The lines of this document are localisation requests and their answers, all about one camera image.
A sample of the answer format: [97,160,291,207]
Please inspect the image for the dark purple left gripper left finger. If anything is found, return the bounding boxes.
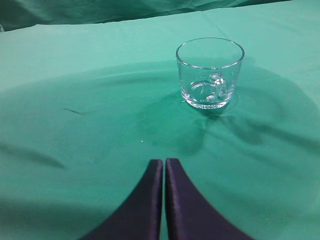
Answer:
[81,159,163,240]

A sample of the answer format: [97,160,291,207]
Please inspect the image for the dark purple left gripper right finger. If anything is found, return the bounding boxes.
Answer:
[165,158,252,240]

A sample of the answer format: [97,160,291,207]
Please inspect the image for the green tablecloth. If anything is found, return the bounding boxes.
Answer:
[0,0,320,240]

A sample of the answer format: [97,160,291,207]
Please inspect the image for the clear glass mug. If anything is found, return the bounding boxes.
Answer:
[175,37,245,110]

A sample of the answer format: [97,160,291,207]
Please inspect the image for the green backdrop cloth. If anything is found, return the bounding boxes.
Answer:
[0,0,320,32]

